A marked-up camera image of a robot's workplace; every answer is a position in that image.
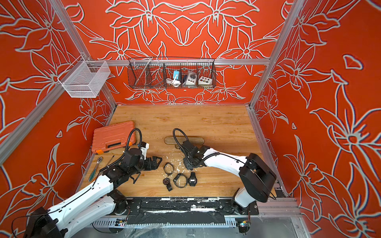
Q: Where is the black digital square watch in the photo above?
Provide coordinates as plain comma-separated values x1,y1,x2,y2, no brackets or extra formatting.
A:
188,172,197,187

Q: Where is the black watch dark red dial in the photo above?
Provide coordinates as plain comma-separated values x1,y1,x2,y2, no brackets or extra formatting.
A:
163,178,173,191

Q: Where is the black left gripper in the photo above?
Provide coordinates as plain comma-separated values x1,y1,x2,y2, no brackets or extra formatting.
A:
129,156,163,177

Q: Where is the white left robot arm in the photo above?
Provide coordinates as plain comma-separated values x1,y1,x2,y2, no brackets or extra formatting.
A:
23,128,162,238

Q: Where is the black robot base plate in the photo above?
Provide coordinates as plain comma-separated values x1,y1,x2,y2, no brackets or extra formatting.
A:
107,197,259,226

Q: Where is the white box with dots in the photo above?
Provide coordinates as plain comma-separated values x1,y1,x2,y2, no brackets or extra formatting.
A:
198,76,212,87

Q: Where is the black slim round watch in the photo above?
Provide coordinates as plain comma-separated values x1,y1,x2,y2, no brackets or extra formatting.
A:
163,162,175,177

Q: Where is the green handled ratchet wrench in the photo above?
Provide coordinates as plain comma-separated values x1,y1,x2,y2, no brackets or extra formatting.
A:
88,157,103,182

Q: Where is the orange plastic tool case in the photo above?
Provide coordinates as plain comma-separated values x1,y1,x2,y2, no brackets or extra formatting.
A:
91,121,135,155

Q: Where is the blue white small box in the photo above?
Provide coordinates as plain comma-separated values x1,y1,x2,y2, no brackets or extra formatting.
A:
173,70,181,81

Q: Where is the white grey round device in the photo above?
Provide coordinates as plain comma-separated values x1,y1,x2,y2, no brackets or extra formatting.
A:
185,71,197,86

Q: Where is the white mesh wall basket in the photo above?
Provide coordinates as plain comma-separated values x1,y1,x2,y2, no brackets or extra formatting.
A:
59,61,111,98

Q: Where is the dark wooden watch stand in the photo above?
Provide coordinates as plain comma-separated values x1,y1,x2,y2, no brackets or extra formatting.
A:
164,136,204,145

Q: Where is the black chunky sport watch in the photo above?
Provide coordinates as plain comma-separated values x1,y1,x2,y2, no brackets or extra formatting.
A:
173,173,188,188

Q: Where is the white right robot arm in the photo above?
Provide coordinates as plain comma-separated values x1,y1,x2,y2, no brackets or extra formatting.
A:
173,128,277,208

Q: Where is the small circuit board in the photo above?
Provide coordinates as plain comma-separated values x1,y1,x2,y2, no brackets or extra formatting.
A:
238,220,251,234
115,219,128,227

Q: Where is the small circuit board left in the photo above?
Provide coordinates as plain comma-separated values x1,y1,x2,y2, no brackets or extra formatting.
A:
115,219,128,227

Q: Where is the black wire wall basket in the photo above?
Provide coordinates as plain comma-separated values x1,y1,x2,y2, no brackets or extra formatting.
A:
128,57,217,89

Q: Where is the small circuit board right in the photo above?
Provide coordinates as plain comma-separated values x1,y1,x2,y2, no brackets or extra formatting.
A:
238,220,251,234

